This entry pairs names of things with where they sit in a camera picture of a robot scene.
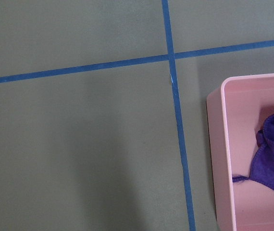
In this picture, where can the pink plastic tray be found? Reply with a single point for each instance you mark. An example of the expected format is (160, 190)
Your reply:
(236, 111)

